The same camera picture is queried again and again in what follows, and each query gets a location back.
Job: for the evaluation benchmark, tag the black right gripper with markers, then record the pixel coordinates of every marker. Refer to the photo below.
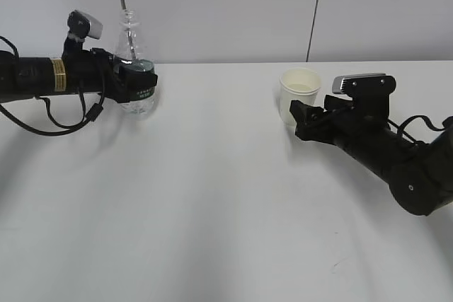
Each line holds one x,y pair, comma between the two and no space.
344,125

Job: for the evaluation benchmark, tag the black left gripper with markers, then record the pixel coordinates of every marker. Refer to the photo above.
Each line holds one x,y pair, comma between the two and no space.
95,70

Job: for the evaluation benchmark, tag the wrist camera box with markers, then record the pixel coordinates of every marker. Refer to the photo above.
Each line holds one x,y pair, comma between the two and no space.
81,25
369,92

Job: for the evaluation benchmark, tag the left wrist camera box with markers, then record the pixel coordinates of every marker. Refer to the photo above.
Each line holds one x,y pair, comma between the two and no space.
81,25

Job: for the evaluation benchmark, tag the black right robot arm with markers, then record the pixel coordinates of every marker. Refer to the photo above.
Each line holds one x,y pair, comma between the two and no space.
419,174

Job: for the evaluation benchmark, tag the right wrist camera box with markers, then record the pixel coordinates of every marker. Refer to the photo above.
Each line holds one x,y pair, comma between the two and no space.
369,92

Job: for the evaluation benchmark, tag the white paper cup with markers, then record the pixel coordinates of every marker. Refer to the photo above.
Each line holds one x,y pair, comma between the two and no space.
297,84

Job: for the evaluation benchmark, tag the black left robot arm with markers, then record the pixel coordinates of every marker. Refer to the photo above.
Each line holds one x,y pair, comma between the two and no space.
28,77

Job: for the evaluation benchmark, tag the clear water bottle green label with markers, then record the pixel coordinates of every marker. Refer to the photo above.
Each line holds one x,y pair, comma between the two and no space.
132,51

